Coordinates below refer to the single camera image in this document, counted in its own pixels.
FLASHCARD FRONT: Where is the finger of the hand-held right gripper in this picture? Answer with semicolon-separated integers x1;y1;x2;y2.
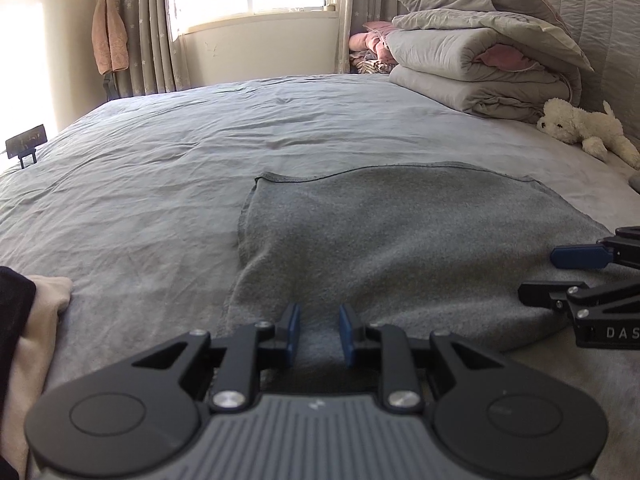
550;226;640;272
517;277;640;321

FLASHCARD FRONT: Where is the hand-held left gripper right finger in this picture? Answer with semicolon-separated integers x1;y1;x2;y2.
337;302;506;413

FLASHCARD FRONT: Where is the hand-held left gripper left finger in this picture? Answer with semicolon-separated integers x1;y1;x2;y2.
130;301;303;413

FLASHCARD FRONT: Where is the grey long-sleeve sweater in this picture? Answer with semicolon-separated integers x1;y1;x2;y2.
222;161;613;356

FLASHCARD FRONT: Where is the white plush dog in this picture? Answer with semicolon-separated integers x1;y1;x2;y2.
536;97;640;170

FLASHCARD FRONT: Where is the bed with grey sheet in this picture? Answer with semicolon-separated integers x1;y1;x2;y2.
0;72;640;480

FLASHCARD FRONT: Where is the grey quilted headboard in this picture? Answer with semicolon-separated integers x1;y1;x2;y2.
527;0;640;161

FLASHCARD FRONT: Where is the folded grey duvet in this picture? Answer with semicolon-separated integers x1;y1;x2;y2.
387;27;583;123

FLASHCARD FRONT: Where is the cream garment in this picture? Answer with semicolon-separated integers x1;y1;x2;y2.
0;275;75;480

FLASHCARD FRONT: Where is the patterned cloth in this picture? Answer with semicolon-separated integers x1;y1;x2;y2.
351;57;398;76

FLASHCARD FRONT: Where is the black garment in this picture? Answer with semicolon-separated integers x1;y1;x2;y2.
0;266;38;411

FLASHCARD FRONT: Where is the pink blanket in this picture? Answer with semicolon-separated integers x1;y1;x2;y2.
348;21;396;63

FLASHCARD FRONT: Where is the dark hanging cloth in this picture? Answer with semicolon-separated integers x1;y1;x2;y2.
101;72;122;102

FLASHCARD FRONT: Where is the phone on stand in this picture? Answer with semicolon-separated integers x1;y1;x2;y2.
4;124;48;166

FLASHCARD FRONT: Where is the pink towel hanging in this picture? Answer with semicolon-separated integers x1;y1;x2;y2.
91;0;129;76

